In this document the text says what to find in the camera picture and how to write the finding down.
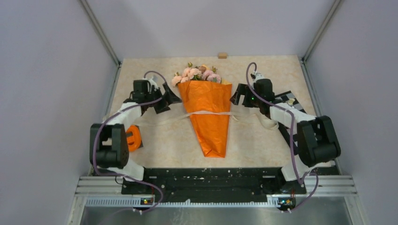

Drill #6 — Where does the orange yellow wrapping paper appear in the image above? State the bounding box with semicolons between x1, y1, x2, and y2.
177;81;232;158

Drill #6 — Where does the white chess knight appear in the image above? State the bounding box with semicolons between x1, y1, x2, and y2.
286;98;296;105

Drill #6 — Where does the aluminium frame rail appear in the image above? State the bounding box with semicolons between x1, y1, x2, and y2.
68;176;365;225

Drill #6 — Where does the pink cream rose stem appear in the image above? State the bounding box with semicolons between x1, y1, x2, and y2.
198;64;208;74

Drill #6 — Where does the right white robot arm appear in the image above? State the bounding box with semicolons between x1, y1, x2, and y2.
230;79;341;193

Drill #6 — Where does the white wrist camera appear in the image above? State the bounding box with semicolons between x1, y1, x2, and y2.
147;76;159;93
250;71;265;83

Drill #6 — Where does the orange tape measure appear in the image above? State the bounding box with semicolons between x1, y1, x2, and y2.
126;125;143;152

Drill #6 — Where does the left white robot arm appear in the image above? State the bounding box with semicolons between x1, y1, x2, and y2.
90;78;182;194

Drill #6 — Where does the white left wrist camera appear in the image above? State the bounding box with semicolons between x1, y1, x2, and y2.
147;76;159;93

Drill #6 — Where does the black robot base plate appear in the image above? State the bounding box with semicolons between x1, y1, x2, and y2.
121;167;339;204

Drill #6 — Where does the pink brown rose stem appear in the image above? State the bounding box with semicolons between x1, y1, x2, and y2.
182;62;202;82

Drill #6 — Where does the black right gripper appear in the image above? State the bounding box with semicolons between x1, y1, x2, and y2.
230;83;262;108

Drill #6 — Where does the small wooden block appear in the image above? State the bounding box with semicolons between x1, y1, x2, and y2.
217;52;228;59

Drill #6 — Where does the black silver chessboard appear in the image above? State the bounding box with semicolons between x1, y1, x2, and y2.
269;91;306;155

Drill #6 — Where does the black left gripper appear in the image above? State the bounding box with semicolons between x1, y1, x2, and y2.
144;82;181;113

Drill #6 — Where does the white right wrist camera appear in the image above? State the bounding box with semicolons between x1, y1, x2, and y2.
250;71;265;83

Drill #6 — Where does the cream printed ribbon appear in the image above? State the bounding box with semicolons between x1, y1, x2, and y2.
133;111;279;130

